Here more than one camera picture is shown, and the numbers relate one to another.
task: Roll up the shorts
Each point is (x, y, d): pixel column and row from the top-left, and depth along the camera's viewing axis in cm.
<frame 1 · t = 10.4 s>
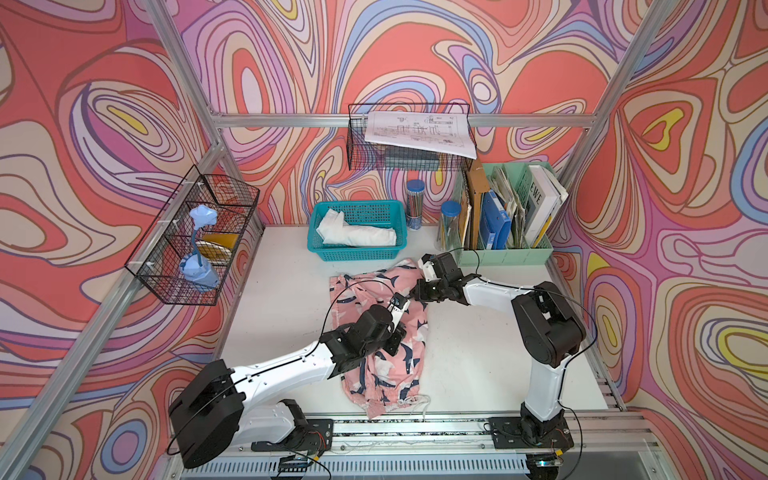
left hand: (406, 326, 80), fingers closed
right hand: (413, 298, 96), fingers closed
pink shark print shorts: (389, 379, 80), point 5 cm above the table
mint green file organizer: (543, 254, 104), point 8 cm above the table
blue binder folder: (495, 221, 98), point 20 cm above the table
brown cardboard folder: (479, 183, 92), point 32 cm above the table
white yellow book: (548, 195, 97), point 26 cm above the table
stack of worn papers: (500, 182, 101), point 26 cm above the table
white folded cloth: (334, 231, 112), point 7 cm above the table
blue lid pencil tube: (414, 204, 113), point 14 cm above the table
blue lid straw tube: (449, 236, 110), point 7 cm above the table

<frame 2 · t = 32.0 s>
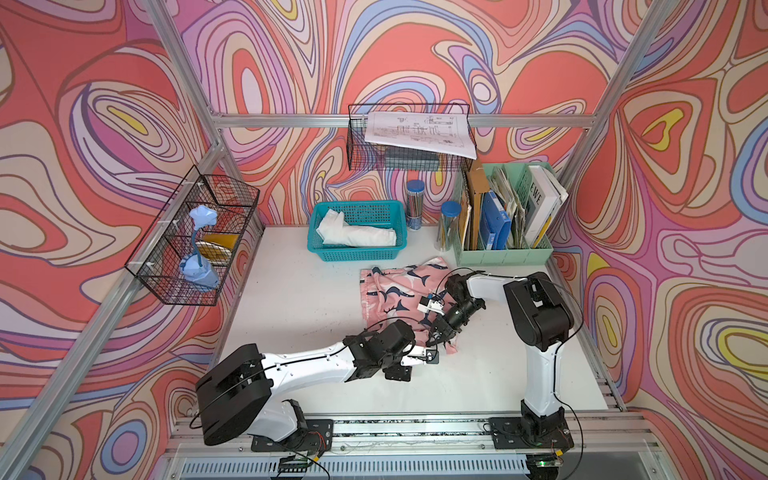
left hand: (411, 345, 82), fingers open
right hand: (434, 349, 87), fingers closed
pink shark print shorts: (390, 295, 100), point 2 cm above the table
the other named things where they were.

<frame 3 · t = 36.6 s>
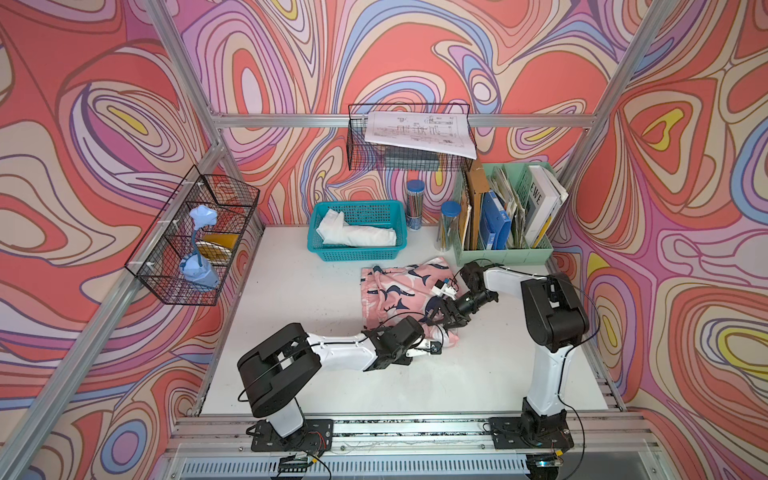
left hand: (410, 337, 88), fingers closed
right hand: (439, 331, 89), fingers open
the named things where they were.

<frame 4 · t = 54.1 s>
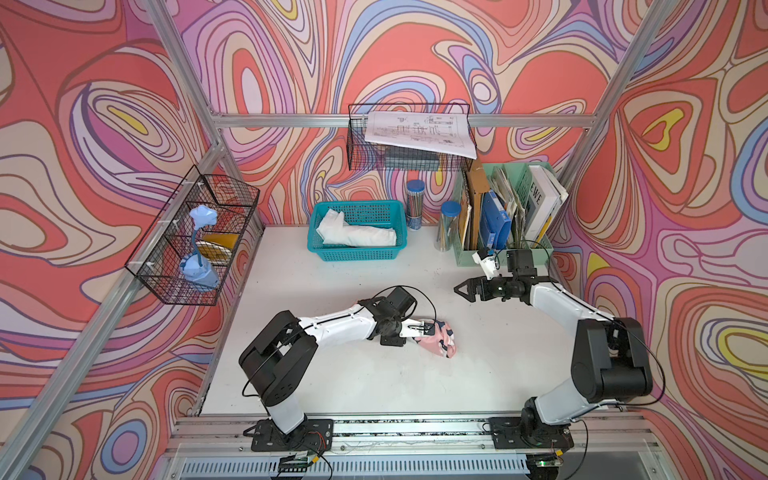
left hand: (403, 327, 89), fingers closed
right hand: (468, 293, 91), fingers open
pink shark print shorts: (442, 342, 83), point 8 cm above the table
the other named things where they were.

